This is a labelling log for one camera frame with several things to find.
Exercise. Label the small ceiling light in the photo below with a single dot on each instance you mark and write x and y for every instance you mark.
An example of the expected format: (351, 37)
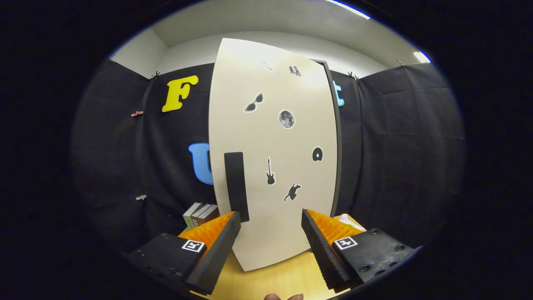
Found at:
(421, 57)

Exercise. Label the pink star plush toy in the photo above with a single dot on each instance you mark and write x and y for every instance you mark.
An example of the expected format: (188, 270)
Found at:
(345, 218)

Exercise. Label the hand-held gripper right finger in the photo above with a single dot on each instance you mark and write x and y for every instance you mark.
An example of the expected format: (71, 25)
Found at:
(322, 258)

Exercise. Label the green and white book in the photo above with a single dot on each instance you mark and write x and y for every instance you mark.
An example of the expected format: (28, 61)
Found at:
(188, 218)

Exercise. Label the grey cabinet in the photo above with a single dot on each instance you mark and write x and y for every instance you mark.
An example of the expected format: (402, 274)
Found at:
(339, 146)

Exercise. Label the brown book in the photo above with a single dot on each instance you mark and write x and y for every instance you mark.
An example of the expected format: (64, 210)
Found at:
(210, 213)
(196, 219)

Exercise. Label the black backdrop cloth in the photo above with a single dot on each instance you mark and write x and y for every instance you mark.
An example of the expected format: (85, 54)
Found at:
(395, 166)

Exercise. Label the black binder clip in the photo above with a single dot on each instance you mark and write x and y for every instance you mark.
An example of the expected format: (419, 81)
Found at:
(400, 62)
(353, 75)
(155, 75)

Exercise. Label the long ceiling light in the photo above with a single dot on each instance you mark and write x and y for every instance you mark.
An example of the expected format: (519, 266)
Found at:
(347, 9)

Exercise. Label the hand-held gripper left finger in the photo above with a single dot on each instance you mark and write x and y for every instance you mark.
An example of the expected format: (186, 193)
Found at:
(216, 258)

